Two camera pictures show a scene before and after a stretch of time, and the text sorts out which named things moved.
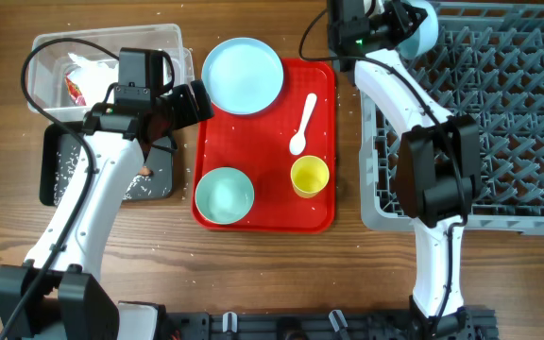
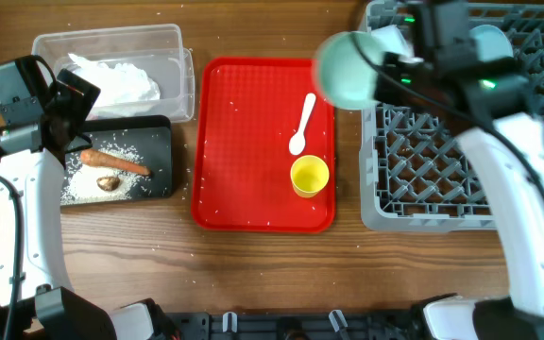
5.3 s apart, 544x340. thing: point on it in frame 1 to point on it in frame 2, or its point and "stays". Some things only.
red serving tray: (259, 145) stays
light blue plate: (243, 76) to (491, 42)
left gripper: (189, 113) to (79, 104)
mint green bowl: (225, 195) to (344, 75)
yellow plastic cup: (309, 176) stays
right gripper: (397, 12) to (389, 64)
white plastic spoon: (297, 143) stays
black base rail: (473, 323) stays
